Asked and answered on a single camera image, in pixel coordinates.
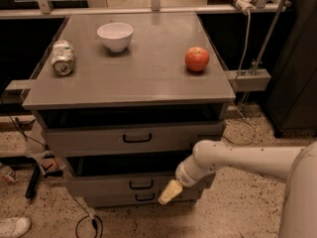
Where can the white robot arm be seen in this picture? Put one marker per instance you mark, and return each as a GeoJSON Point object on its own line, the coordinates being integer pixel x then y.
{"type": "Point", "coordinates": [295, 166]}

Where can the black tool on floor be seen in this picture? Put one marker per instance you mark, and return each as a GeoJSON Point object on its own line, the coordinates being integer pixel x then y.
{"type": "Point", "coordinates": [40, 170]}

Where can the grey top drawer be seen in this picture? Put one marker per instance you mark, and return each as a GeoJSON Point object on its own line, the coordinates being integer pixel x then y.
{"type": "Point", "coordinates": [130, 139]}

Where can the metal diagonal rod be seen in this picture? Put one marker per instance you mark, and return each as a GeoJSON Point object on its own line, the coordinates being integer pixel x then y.
{"type": "Point", "coordinates": [255, 64]}

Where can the grey side bracket block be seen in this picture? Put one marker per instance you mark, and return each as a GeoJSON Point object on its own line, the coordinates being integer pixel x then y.
{"type": "Point", "coordinates": [246, 82]}

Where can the crushed soda can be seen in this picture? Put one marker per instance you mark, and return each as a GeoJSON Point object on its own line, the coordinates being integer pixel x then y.
{"type": "Point", "coordinates": [62, 57]}

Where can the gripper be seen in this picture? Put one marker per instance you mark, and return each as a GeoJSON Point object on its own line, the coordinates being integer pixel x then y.
{"type": "Point", "coordinates": [182, 174]}

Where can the plastic bottle on floor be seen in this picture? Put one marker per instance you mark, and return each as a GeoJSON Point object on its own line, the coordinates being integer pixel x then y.
{"type": "Point", "coordinates": [8, 174]}

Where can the red apple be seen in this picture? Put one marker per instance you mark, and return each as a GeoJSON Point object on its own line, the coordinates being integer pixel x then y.
{"type": "Point", "coordinates": [196, 59]}

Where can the white ceramic bowl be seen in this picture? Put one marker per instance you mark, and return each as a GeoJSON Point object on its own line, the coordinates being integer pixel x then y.
{"type": "Point", "coordinates": [115, 36]}

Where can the white sneaker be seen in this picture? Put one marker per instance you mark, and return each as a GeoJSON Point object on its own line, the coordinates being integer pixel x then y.
{"type": "Point", "coordinates": [14, 227]}

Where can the grey drawer cabinet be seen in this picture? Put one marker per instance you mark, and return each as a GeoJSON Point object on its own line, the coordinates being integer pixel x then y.
{"type": "Point", "coordinates": [146, 83]}

